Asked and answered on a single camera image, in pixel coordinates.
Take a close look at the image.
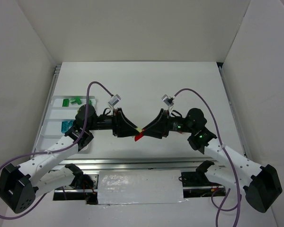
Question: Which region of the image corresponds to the red half-round lego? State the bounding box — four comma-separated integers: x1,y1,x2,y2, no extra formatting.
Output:
134,132,144,142

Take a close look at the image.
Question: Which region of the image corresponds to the green tree lego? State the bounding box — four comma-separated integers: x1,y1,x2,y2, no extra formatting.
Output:
70,97,82,105

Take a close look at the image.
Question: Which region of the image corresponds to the teal long lego brick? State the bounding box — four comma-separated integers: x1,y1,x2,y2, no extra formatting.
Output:
61,121,69,133

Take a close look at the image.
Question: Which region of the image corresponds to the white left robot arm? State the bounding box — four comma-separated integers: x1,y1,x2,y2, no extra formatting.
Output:
0,104,140,214

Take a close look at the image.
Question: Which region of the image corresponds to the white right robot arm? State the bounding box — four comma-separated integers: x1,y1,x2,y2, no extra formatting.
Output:
142,108,283,213

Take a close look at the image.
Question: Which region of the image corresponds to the white compartment tray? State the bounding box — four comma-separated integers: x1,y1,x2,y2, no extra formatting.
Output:
35,96,86,151

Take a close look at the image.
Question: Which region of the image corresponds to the white taped panel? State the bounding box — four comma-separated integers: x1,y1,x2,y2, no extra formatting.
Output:
98,170,184,205

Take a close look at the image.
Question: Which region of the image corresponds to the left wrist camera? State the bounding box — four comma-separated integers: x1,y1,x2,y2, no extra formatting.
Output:
108,94,121,110

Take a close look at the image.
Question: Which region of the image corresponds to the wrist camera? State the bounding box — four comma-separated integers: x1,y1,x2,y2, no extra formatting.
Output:
108,94,121,110
161,94,175,109

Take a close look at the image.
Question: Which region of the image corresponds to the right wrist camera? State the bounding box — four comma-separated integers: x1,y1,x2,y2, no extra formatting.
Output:
161,94,175,109

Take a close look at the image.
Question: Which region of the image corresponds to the aluminium rail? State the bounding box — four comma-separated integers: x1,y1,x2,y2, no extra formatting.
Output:
53,157,216,171

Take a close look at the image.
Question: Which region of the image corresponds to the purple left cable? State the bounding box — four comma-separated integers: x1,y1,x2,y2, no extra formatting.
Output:
0,81,113,218

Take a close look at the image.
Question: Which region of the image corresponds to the purple cable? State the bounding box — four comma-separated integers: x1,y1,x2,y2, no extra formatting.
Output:
0,81,113,218
172,88,243,227

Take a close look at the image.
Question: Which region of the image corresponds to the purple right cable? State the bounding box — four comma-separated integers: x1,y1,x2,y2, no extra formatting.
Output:
172,88,243,227

